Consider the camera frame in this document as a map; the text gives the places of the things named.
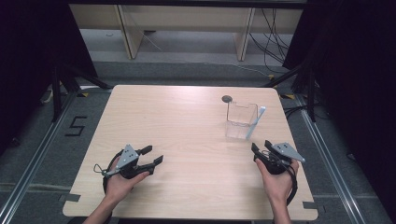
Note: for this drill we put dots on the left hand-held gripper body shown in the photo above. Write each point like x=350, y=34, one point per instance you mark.
x=129, y=161

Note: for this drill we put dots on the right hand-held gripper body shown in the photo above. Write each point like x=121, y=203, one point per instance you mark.
x=280, y=155

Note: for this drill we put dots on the light blue toothbrush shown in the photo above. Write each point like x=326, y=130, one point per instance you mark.
x=256, y=123

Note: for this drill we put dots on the clear plastic holder box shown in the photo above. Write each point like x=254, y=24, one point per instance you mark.
x=238, y=130

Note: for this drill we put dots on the person's left hand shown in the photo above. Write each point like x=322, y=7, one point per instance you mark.
x=118, y=186

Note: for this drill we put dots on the person's right hand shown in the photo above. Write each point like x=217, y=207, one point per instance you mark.
x=278, y=186

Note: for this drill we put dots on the yellow tape piece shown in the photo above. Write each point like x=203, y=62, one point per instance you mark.
x=288, y=96
x=83, y=94

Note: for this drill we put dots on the grey tape strip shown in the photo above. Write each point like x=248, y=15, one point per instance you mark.
x=313, y=206
x=70, y=197

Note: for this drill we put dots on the grey round table grommet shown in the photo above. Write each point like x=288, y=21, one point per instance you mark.
x=226, y=99

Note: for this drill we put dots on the black metal stand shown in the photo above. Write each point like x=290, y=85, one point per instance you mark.
x=56, y=93
x=311, y=96

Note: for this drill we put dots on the black curtain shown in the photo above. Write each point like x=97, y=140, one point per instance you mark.
x=31, y=62
x=358, y=77

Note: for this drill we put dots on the beige wooden desk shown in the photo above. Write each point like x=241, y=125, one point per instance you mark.
x=186, y=18

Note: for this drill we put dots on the aluminium floor rail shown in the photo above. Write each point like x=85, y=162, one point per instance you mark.
x=330, y=161
x=34, y=161

